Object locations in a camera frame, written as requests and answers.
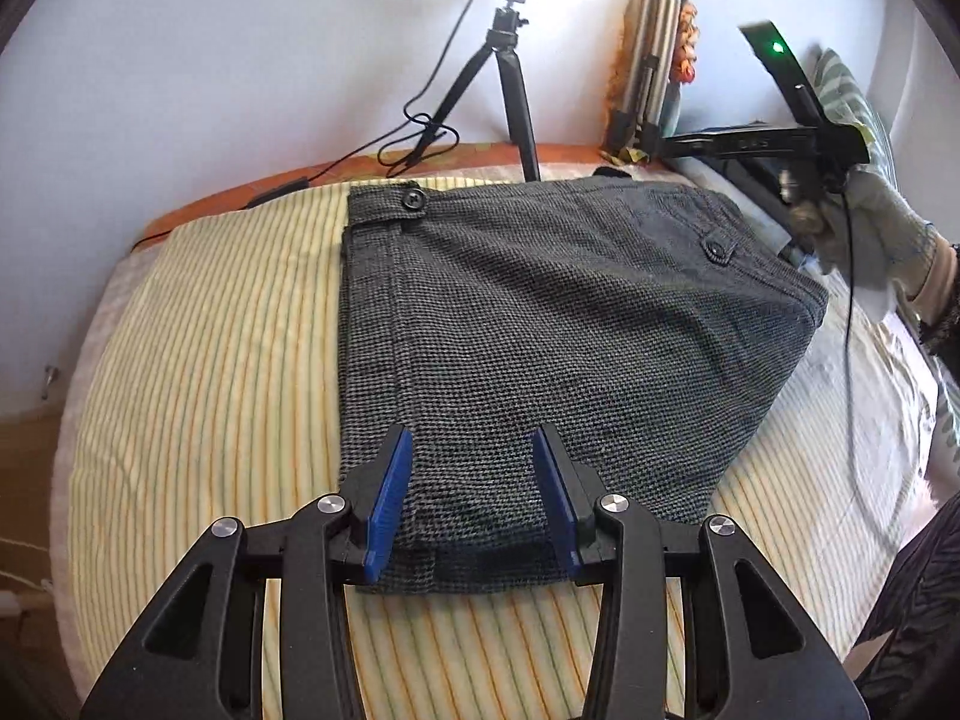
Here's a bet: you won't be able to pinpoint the black tripod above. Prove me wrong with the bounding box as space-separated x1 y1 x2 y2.
403 0 544 182

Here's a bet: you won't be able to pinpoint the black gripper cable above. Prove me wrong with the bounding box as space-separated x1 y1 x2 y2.
840 165 912 563

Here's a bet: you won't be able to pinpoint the leaf patterned pillow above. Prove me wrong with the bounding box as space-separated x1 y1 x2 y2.
813 47 901 192

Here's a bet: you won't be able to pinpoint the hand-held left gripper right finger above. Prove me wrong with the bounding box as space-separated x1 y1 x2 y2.
529 422 871 720

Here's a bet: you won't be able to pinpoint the person's right hand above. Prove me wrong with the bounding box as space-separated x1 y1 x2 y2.
795 157 947 317

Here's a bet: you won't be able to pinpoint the white cable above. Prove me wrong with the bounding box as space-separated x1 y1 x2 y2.
0 535 55 595

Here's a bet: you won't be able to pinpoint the folded tripod with orange cloth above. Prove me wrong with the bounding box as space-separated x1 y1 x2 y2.
600 0 703 163

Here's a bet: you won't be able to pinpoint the black lamp cable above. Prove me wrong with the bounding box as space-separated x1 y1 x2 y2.
133 0 482 250

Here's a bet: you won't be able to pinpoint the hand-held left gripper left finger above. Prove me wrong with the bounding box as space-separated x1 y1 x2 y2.
79 424 415 720

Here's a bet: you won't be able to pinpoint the person's right forearm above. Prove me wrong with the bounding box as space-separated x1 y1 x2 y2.
904 238 960 358

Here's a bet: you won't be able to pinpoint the yellow striped blanket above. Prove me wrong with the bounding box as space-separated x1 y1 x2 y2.
52 165 938 720

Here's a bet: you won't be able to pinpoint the person's dark patterned clothing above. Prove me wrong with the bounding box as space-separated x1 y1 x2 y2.
853 493 960 720

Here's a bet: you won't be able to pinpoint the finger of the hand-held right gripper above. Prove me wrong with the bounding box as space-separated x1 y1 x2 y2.
663 126 803 161

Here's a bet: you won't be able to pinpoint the folded silver tripod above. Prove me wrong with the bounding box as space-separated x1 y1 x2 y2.
604 0 688 160

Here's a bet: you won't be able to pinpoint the wooden bedside furniture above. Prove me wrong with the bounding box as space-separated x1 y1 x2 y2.
0 409 72 720

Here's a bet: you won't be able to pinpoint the grey houndstooth pants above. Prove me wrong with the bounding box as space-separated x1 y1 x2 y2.
337 176 830 595

